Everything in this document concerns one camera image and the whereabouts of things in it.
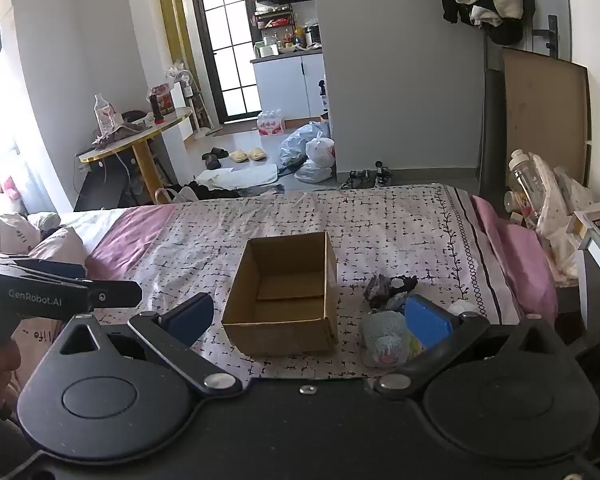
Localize white standing fan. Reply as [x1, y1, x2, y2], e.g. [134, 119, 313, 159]
[172, 70, 207, 139]

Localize black patterned small item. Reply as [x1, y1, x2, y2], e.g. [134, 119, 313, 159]
[364, 274, 407, 311]

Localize white black-dashed printed blanket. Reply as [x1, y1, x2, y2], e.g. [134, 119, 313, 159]
[87, 183, 526, 386]

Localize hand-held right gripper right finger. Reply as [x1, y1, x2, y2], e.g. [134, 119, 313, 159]
[374, 295, 568, 397]

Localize white dotted plastic bag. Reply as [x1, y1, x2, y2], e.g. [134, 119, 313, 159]
[527, 152, 600, 262]

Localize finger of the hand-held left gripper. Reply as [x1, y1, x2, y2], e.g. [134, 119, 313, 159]
[87, 280, 143, 308]
[10, 258, 87, 280]

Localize black clothes on floor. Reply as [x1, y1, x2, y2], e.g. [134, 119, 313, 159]
[180, 182, 242, 204]

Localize pack of water bottles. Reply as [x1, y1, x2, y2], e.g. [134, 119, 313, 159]
[256, 109, 287, 137]

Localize kitchen shelf rack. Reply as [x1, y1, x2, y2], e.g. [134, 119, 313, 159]
[252, 2, 302, 57]

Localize pink bed sheet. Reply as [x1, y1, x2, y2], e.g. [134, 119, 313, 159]
[85, 195, 561, 326]

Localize pair of sneakers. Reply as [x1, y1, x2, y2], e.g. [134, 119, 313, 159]
[340, 162, 394, 191]

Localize round yellow table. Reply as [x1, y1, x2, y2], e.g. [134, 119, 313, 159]
[79, 106, 195, 206]

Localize pink plush toy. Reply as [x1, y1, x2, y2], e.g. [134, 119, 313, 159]
[0, 175, 22, 207]

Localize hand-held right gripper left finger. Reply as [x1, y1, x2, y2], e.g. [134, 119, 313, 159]
[50, 294, 243, 397]

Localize black framed glass door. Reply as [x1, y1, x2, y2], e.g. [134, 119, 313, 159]
[189, 0, 263, 126]

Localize black door handle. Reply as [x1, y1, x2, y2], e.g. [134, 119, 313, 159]
[530, 15, 559, 57]

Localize brown cardboard box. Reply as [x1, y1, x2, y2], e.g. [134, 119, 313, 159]
[221, 231, 339, 358]

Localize white kitchen cabinet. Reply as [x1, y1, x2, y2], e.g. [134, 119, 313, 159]
[250, 46, 327, 122]

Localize red box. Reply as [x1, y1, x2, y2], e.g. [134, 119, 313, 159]
[150, 82, 177, 116]

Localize brown cloth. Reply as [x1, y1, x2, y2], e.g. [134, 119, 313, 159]
[92, 112, 149, 149]

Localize pink white printed quilt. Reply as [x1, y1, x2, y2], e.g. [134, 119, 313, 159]
[0, 212, 88, 267]

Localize person's left hand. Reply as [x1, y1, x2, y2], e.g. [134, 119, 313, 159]
[0, 345, 22, 403]

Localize white floor mat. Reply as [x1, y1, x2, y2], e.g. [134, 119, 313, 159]
[195, 164, 279, 191]

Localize clear plastic water bottle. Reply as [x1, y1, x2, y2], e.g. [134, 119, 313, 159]
[94, 93, 117, 136]

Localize clear bottle white cap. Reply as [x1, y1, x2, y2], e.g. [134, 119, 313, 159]
[509, 150, 549, 222]

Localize brown cardboard board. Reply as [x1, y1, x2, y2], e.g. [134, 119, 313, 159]
[502, 47, 592, 196]

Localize grey blue plastic bag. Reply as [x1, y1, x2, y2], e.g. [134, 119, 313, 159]
[279, 122, 331, 168]

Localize white red plastic bag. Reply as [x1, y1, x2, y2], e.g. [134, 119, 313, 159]
[305, 132, 337, 168]

